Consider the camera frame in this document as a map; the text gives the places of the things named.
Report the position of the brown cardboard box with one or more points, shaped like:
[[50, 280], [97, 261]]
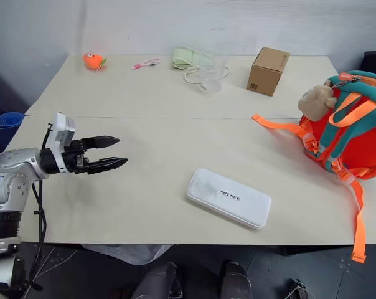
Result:
[[267, 71]]

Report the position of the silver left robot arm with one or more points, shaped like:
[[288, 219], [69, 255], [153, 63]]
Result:
[[10, 174]]

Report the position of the dark rounded robot foot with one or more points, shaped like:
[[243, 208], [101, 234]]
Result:
[[234, 280], [158, 280]]

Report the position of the orange and teal backpack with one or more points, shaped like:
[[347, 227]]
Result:
[[346, 137]]

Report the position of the clear plastic cup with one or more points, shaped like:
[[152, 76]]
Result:
[[211, 73]]

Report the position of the brown plush monkey toy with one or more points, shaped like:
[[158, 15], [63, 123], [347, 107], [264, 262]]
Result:
[[315, 101]]

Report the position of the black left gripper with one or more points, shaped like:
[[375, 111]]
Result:
[[74, 156]]

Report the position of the black metal bracket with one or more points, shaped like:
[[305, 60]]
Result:
[[297, 289]]

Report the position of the white rectangular case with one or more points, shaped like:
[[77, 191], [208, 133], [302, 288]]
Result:
[[228, 198]]

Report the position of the pink and white tool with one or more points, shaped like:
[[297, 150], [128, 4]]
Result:
[[146, 63]]

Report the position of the black chair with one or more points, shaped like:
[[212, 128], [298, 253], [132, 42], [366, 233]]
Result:
[[374, 63]]

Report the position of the orange toy fish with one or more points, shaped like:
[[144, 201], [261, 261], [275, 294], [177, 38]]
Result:
[[93, 60]]

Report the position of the white plastic bag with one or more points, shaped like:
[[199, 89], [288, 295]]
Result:
[[129, 251]]

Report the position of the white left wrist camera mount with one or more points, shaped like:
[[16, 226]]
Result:
[[62, 131]]

